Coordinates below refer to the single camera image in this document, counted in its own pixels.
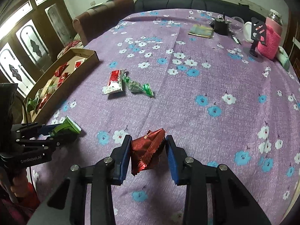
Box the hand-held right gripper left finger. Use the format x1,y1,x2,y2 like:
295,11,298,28
27,135,133,225

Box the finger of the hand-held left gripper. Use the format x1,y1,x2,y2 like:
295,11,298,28
16,133,78,151
11,122,64,137

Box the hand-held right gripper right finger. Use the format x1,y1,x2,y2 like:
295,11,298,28
165,135,272,225

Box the green snack packet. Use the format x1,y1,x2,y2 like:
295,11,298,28
48,116,81,137

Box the dark red foil snack packet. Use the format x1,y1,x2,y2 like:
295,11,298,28
130,128,167,176

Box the pile of mixed snack packets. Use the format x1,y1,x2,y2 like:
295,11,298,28
26,60,86,113

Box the shallow cardboard box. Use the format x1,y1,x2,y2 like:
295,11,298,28
22,48,100,125

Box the person's left forearm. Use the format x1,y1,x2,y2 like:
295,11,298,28
0,183,40,225

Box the person's left hand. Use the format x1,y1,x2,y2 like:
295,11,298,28
10,170,29,196

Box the purple floral blanket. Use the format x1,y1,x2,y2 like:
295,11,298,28
30,8,300,225

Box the green twist-wrapped candy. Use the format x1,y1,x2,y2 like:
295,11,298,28
122,73,154,97

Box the red and white snack packet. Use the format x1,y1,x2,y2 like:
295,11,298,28
102,69,127,95

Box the red patterned cloth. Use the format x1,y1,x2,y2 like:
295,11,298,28
57,40,83,58

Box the wooden cabinet with glass doors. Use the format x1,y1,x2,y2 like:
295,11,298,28
0,0,75,99

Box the brown sofa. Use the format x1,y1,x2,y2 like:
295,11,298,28
72,0,134,46

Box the olive packet far top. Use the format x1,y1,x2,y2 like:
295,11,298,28
187,25,215,39

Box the small black device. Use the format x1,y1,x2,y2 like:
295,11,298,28
209,13,232,36

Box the light green pouch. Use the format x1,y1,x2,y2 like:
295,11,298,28
275,47,291,70

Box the white cup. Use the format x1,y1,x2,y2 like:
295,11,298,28
243,22,257,43

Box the clear glass bowl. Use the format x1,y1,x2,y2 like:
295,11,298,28
228,16,245,31

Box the black phone stand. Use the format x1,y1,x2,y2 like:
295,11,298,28
242,17,268,62

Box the bottle in pink knitted sleeve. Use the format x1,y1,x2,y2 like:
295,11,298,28
256,9,284,60

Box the black sofa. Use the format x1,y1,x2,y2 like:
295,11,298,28
134,0,265,23

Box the wooden furniture frame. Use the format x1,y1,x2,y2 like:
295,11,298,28
282,12,300,75

